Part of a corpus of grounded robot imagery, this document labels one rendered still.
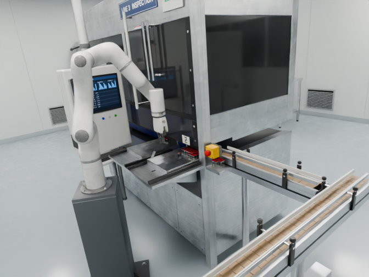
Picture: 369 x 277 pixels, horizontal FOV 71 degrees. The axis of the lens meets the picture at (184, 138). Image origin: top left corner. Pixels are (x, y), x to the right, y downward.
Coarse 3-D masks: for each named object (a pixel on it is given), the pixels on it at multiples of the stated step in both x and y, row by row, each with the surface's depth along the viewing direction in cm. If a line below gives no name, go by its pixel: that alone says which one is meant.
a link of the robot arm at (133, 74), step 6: (126, 66) 139; (132, 66) 141; (120, 72) 143; (126, 72) 141; (132, 72) 141; (138, 72) 143; (126, 78) 144; (132, 78) 142; (138, 78) 143; (144, 78) 145; (132, 84) 145; (138, 84) 144; (144, 84) 147; (150, 84) 156; (138, 90) 154; (144, 90) 156
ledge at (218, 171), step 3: (210, 165) 172; (225, 165) 170; (207, 168) 170; (210, 168) 168; (213, 168) 167; (216, 168) 167; (219, 168) 167; (222, 168) 166; (225, 168) 166; (228, 168) 166; (231, 168) 167; (213, 171) 166; (216, 171) 163; (219, 171) 162; (222, 171) 163; (225, 171) 164; (219, 174) 161
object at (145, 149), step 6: (138, 144) 214; (144, 144) 217; (150, 144) 220; (156, 144) 220; (162, 144) 219; (168, 144) 217; (132, 150) 211; (138, 150) 210; (144, 150) 208; (150, 150) 207; (156, 150) 206; (162, 150) 197; (138, 156) 192; (144, 156) 189
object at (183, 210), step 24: (264, 144) 206; (288, 144) 228; (144, 192) 272; (168, 192) 226; (216, 192) 184; (240, 192) 201; (264, 192) 221; (168, 216) 239; (192, 216) 202; (216, 216) 190; (240, 216) 207; (264, 216) 229; (192, 240) 213; (216, 240) 196
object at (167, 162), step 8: (168, 152) 191; (176, 152) 196; (152, 160) 184; (160, 160) 186; (168, 160) 185; (176, 160) 183; (184, 160) 182; (160, 168) 167; (168, 168) 172; (176, 168) 166
